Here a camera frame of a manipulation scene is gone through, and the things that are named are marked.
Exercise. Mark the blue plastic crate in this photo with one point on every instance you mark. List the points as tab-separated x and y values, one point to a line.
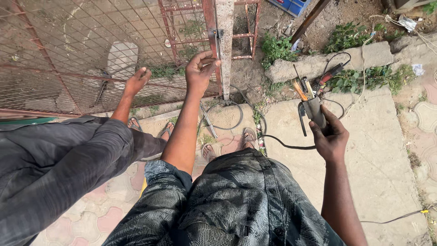
290	5

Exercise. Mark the pale concrete block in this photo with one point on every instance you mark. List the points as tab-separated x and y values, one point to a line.
123	59

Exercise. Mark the person's right foot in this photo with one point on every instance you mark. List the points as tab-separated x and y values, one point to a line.
249	136

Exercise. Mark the grey concrete post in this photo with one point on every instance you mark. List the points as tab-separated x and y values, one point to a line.
225	34

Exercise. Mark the green board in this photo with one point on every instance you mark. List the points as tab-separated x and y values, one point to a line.
27	120

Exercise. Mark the rusty red mesh gate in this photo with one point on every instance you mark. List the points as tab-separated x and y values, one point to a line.
68	51

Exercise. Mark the red black angle grinder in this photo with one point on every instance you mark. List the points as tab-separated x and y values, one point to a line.
329	77

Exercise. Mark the green weed plant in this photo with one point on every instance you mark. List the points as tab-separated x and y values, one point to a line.
372	78
276	47
346	36

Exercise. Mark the grey welding electrode holder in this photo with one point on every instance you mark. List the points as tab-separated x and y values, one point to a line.
313	108

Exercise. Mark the rusty red metal frame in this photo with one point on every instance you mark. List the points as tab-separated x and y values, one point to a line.
254	27

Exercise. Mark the person's right hand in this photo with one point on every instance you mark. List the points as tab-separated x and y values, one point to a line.
330	140

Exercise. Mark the grey rough stone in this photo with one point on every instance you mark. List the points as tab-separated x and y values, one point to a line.
409	46

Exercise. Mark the silver foil litter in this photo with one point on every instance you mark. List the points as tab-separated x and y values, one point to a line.
407	23

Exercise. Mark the person's left foot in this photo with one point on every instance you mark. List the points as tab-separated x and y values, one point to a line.
208	152

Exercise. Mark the long grey concrete block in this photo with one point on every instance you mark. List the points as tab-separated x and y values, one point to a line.
324	61

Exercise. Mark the rusty metal bar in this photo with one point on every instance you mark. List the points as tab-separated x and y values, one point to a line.
309	20

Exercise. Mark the person's patterned dark shirt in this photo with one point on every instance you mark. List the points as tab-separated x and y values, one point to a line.
239	205

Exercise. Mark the thin metal rod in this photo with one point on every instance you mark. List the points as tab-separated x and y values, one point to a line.
208	119

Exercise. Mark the white paper litter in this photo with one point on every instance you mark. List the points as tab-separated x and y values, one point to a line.
418	69

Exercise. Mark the person's left hand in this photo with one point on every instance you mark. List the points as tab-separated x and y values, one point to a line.
196	73

